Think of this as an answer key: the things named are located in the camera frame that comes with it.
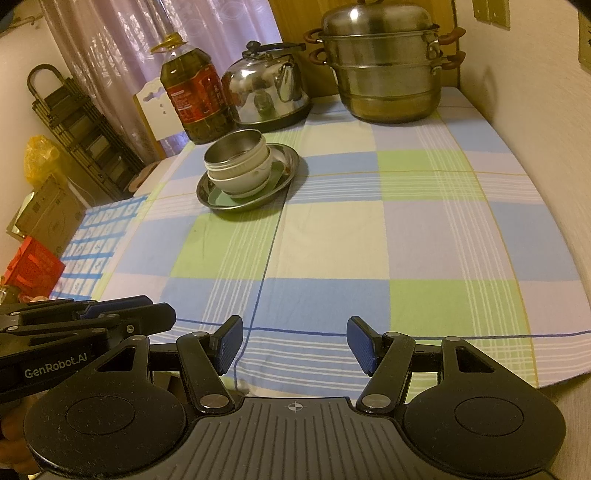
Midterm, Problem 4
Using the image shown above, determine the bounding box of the yellow plastic bag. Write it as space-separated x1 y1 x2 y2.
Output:
24 135 61 189

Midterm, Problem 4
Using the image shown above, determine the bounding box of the black folding rack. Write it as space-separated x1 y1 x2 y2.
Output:
27 64 145 201

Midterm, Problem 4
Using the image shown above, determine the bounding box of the white ceramic bowl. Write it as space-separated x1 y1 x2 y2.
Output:
207 148 273 196

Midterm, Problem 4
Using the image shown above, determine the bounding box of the red box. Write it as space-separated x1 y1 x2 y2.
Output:
1 236 65 297

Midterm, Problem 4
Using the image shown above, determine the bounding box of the stainless steel steamer pot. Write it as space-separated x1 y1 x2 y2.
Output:
304 1 466 124

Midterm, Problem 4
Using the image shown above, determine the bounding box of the blue white checkered cloth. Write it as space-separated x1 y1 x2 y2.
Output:
49 195 147 301

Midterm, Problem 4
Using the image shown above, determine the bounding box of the white wooden chair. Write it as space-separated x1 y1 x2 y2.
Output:
132 77 187 160

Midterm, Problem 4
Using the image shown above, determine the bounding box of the checkered tablecloth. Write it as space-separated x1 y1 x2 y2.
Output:
92 88 590 397

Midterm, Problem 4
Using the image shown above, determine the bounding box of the stainless steel kettle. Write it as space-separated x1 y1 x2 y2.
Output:
221 40 311 133

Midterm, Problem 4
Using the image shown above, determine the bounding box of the stainless steel bowl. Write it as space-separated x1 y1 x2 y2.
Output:
204 129 266 170

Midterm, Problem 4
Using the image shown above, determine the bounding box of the round stainless steel plate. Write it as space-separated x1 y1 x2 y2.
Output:
195 143 301 213

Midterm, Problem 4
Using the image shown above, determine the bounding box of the beige double wall switch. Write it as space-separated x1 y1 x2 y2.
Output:
472 0 511 30

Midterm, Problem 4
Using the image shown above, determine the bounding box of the left hand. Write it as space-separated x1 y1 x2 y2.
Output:
0 396 40 475

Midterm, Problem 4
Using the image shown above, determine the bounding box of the green square plastic plate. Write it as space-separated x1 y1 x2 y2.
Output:
207 160 287 207

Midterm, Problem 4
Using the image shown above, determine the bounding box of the cooking oil bottle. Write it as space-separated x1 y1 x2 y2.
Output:
151 32 235 144

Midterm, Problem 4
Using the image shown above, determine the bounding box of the cardboard box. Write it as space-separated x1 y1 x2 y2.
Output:
6 175 85 258

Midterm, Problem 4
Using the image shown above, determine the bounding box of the beige wall socket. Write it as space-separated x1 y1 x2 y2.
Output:
578 13 591 71

